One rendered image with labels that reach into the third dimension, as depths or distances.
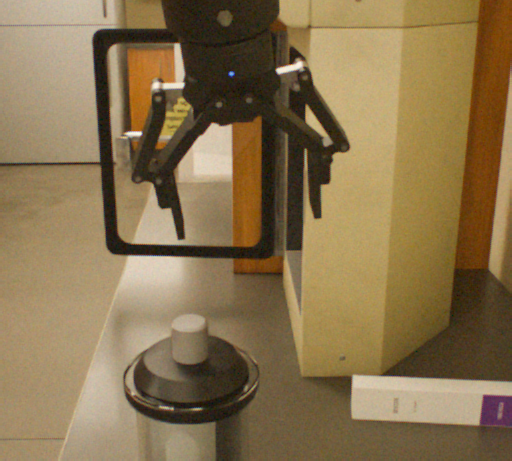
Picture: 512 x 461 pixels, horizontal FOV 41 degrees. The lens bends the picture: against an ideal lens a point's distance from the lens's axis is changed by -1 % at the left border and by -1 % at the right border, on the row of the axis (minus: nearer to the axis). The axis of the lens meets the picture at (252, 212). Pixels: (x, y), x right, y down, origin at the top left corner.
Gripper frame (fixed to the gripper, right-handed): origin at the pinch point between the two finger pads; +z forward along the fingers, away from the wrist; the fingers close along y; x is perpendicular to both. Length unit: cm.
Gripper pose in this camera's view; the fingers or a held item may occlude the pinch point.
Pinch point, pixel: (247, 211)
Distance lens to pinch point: 69.1
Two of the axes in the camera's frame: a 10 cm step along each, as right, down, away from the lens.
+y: -9.9, 1.5, -0.3
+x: 1.2, 6.5, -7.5
